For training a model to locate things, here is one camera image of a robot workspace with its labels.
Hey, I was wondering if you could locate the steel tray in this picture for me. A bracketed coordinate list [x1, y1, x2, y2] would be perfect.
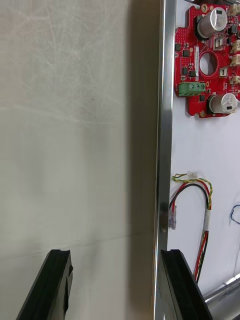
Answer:
[151, 0, 240, 320]

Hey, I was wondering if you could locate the round red circuit board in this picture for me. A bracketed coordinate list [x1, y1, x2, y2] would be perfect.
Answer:
[173, 0, 240, 119]

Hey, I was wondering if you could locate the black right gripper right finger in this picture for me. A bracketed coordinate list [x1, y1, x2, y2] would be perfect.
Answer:
[159, 248, 214, 320]

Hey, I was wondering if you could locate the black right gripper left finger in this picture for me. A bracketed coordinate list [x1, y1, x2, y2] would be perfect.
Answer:
[15, 248, 74, 320]

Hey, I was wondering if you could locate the red black green-yellow wire harness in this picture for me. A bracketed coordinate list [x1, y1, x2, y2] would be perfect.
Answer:
[169, 170, 214, 285]

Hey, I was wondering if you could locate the white paper sheet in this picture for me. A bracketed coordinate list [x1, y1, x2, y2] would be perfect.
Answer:
[169, 0, 240, 302]

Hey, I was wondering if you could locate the blue-white twisted wire harness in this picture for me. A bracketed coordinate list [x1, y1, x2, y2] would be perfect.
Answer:
[229, 204, 240, 225]

